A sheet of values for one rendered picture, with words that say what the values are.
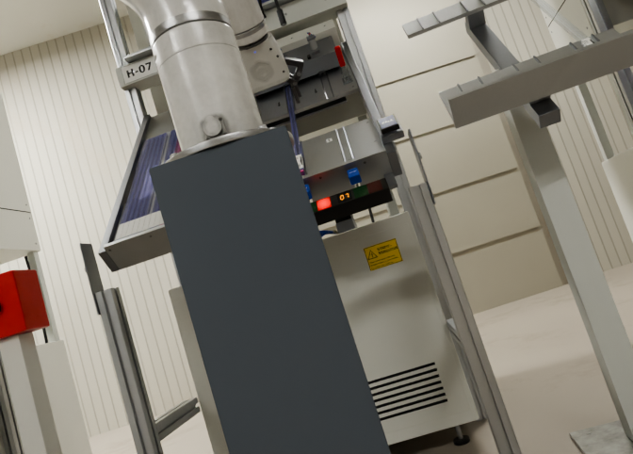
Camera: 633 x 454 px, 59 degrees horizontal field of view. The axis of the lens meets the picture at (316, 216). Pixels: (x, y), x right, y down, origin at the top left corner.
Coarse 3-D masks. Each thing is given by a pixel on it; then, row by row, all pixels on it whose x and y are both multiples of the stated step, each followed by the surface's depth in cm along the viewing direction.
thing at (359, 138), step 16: (352, 128) 133; (368, 128) 130; (304, 144) 135; (320, 144) 132; (336, 144) 130; (352, 144) 127; (368, 144) 125; (304, 160) 128; (320, 160) 126; (336, 160) 124
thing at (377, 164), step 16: (352, 160) 118; (368, 160) 118; (384, 160) 118; (304, 176) 119; (320, 176) 119; (336, 176) 119; (368, 176) 120; (320, 192) 121; (336, 192) 122; (128, 240) 123; (144, 240) 124; (160, 240) 124; (112, 256) 125; (128, 256) 126; (144, 256) 126
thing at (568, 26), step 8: (536, 0) 121; (544, 8) 117; (552, 8) 116; (552, 16) 114; (560, 16) 112; (560, 24) 111; (568, 24) 109; (568, 32) 109; (576, 32) 106; (576, 40) 106
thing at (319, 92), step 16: (304, 80) 164; (320, 80) 161; (336, 80) 157; (272, 96) 163; (304, 96) 156; (320, 96) 152; (336, 96) 150; (272, 112) 154; (288, 112) 151; (304, 112) 158; (160, 128) 172
